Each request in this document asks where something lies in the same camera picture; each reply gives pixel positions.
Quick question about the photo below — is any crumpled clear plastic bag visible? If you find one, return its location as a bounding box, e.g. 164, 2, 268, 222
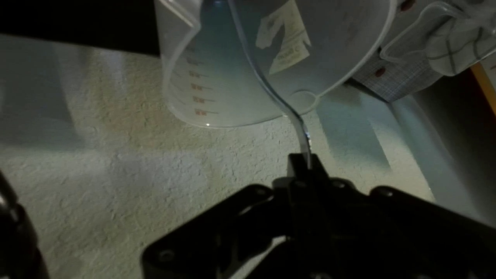
378, 0, 496, 80

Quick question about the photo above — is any clear measuring jug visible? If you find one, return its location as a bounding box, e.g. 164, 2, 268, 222
153, 0, 400, 131

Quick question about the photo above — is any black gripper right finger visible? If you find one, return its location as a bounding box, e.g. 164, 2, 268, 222
308, 154, 496, 279

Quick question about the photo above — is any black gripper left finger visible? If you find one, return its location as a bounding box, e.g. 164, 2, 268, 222
141, 153, 311, 279

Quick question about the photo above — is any grey checked paper mat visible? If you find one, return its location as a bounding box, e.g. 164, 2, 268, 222
347, 49, 454, 106

